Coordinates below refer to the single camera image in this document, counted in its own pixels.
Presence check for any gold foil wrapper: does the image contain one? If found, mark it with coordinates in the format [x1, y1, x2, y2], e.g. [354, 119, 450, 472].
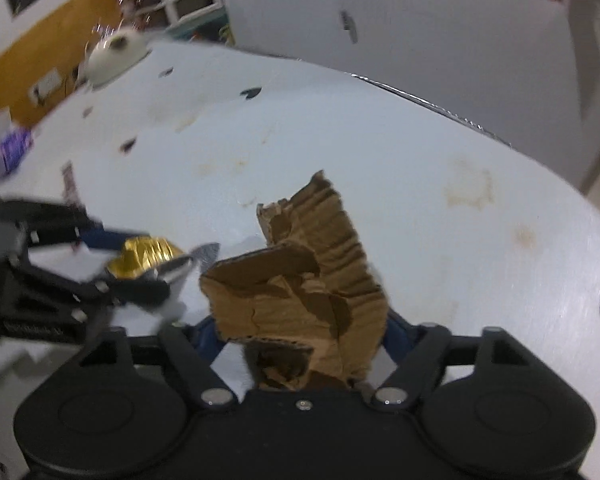
[106, 236, 184, 280]

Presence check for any torn brown cardboard piece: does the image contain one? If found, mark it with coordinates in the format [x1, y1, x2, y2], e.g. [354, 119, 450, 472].
[200, 172, 389, 390]

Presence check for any blue patterned packet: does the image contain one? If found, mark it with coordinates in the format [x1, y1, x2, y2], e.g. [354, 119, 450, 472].
[0, 128, 33, 178]

